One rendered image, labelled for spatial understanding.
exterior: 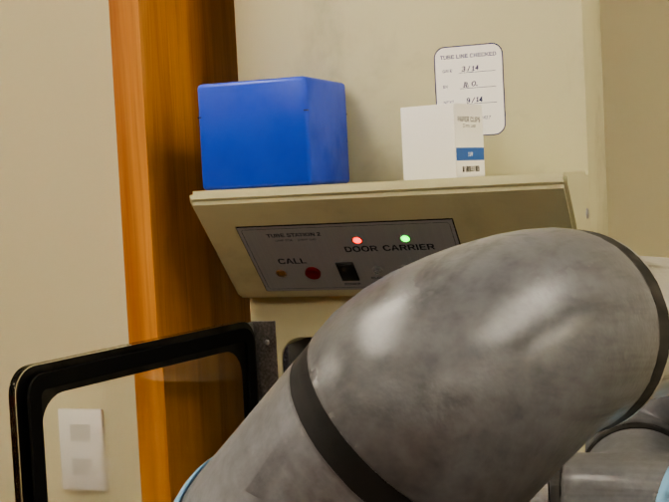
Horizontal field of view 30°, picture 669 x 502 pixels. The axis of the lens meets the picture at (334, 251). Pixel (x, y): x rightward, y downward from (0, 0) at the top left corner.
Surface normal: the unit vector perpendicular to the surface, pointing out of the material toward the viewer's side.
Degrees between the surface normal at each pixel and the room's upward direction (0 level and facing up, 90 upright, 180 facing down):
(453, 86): 90
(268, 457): 72
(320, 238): 135
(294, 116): 90
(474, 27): 90
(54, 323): 90
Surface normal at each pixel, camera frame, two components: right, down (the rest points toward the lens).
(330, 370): -0.72, -0.37
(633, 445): -0.18, -0.95
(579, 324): 0.53, -0.29
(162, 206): 0.94, -0.03
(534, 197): -0.21, 0.75
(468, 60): -0.34, 0.07
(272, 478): -0.64, -0.12
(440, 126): -0.56, 0.07
